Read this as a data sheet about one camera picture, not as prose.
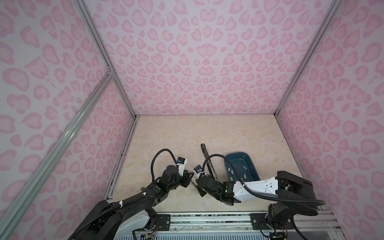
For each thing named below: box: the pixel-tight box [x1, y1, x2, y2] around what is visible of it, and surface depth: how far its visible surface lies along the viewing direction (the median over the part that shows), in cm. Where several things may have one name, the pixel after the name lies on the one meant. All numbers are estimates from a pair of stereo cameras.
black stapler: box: [201, 143, 219, 182], surface depth 94 cm
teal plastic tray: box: [224, 152, 261, 182], surface depth 92 cm
